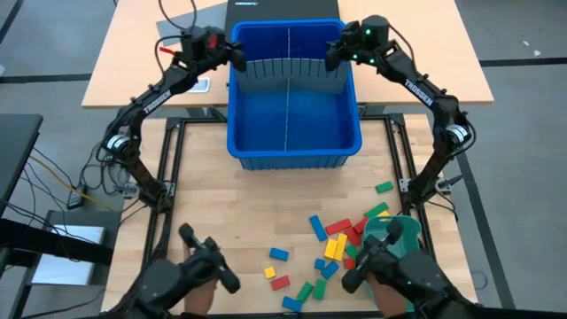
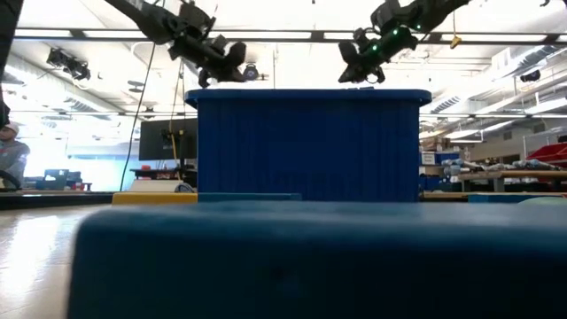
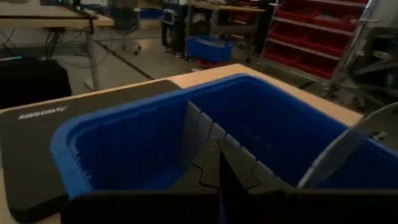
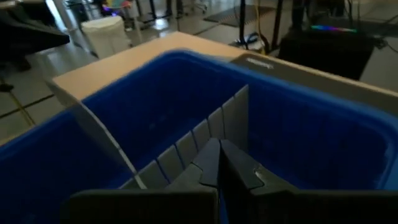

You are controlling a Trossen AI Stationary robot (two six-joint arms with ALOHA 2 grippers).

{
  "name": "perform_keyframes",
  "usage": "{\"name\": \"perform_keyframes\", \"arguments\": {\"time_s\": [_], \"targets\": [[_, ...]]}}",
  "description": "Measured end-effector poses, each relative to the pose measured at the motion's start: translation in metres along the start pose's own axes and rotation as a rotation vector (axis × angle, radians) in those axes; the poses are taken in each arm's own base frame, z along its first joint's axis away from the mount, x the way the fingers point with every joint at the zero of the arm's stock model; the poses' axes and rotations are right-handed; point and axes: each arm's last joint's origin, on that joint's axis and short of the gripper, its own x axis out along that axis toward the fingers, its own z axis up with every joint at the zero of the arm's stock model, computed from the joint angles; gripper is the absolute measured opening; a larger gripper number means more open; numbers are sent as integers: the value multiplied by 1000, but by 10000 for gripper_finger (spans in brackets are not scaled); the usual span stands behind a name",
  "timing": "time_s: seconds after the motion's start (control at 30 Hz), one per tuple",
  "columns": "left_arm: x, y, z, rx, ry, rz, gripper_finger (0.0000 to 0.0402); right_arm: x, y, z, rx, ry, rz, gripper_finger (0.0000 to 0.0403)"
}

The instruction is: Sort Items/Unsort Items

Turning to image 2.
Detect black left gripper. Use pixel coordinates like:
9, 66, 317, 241
167, 2, 247, 89

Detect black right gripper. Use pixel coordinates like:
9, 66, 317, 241
338, 0, 420, 83

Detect large blue plastic bin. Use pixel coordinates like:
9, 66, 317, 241
184, 88, 433, 204

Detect yellow hanging plug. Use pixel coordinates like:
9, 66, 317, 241
449, 11, 462, 50

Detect black computer monitor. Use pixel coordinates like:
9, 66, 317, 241
138, 117, 199, 162

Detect dark background table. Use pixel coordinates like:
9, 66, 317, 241
130, 167, 198, 182

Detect background storage shelf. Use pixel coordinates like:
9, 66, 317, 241
419, 136, 466, 194

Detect small yellow cube block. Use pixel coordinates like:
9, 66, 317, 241
111, 191, 199, 206

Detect background work table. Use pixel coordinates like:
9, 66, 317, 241
458, 167, 567, 194

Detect red plastic tray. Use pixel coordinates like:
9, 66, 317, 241
525, 142, 567, 168

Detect person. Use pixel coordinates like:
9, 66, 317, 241
0, 121, 31, 191

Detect black hanging cable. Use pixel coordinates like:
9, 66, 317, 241
119, 43, 157, 192
170, 59, 187, 121

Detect yellow hanging cable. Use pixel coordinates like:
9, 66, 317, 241
167, 119, 181, 181

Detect black ceiling light rail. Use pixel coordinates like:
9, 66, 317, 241
12, 28, 567, 44

